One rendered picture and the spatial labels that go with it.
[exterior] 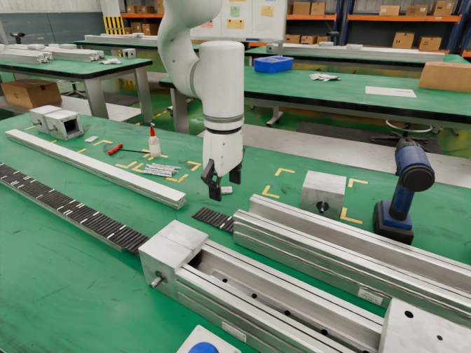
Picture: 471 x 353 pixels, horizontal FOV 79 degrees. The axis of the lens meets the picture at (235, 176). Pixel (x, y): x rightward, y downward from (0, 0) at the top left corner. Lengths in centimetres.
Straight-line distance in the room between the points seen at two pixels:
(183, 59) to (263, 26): 284
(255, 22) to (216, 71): 291
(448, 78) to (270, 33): 175
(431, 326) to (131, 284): 51
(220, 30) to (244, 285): 329
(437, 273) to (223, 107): 50
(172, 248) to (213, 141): 22
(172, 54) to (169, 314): 48
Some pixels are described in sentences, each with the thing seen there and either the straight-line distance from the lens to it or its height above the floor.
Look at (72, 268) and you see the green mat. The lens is 73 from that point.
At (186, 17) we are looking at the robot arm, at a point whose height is 125.
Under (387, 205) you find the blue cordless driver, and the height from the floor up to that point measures 85.
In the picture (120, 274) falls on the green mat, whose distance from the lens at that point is 68.
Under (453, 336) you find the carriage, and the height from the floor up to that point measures 90.
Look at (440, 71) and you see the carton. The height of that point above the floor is 90.
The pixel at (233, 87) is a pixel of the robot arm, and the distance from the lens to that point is 56.
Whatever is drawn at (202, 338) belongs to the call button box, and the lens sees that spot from 49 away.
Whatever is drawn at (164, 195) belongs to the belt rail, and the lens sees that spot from 82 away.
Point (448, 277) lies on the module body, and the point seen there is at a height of 84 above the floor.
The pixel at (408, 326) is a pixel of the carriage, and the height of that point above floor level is 90.
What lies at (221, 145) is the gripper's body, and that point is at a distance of 59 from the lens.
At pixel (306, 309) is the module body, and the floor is 84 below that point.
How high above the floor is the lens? 126
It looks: 30 degrees down
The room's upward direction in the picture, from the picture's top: straight up
